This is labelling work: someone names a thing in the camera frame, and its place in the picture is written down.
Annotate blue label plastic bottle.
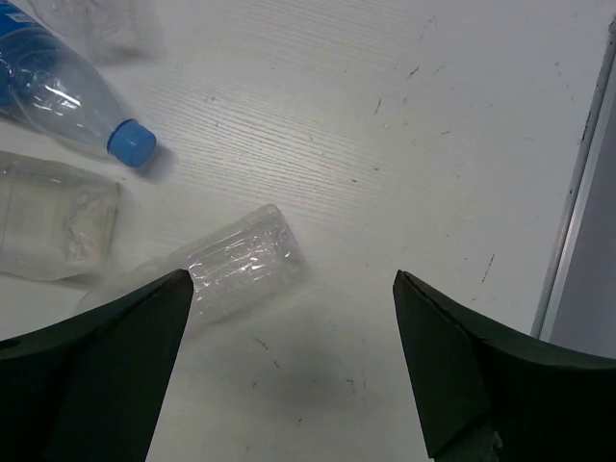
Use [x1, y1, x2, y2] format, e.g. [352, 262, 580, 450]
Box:
[1, 1, 157, 168]

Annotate aluminium table edge rail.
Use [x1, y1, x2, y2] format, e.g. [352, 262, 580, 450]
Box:
[531, 26, 615, 358]

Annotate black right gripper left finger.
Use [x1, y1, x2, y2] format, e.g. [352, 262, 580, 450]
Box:
[1, 269, 193, 461]

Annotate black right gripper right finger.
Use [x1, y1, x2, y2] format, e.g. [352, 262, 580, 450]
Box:
[393, 271, 615, 461]

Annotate square clear plastic bottle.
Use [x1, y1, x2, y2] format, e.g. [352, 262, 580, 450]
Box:
[1, 151, 120, 281]

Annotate small clear plastic bottle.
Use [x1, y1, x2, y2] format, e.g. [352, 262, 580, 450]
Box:
[76, 204, 306, 335]

